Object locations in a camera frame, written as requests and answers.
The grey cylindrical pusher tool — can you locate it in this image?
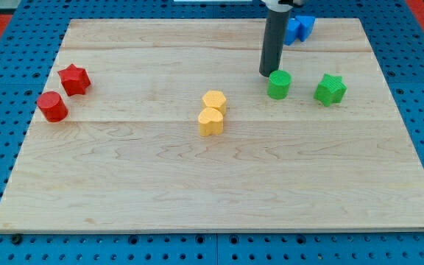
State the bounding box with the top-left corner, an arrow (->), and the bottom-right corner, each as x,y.
259,10 -> 291,77

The blue triangle block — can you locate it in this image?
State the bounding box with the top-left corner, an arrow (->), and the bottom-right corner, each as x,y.
295,15 -> 316,42

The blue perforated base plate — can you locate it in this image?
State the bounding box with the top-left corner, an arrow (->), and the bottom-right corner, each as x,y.
0,1 -> 424,264

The yellow hexagon block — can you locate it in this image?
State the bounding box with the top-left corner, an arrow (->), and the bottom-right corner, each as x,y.
202,90 -> 227,115

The yellow heart block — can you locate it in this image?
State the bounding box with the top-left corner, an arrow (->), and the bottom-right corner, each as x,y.
198,107 -> 224,137

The green star block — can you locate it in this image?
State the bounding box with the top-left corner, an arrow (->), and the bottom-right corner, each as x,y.
314,74 -> 347,107

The red star block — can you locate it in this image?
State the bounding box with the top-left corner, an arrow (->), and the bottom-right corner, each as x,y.
57,64 -> 91,96

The wooden board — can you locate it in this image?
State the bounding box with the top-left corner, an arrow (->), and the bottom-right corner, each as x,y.
0,18 -> 424,234

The green cylinder block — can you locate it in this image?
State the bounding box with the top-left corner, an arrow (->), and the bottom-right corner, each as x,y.
267,70 -> 292,99

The red cylinder block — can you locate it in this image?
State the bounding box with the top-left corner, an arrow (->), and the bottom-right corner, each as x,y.
36,91 -> 68,122

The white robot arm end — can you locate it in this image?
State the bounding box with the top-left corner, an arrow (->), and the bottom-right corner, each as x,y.
261,0 -> 308,13

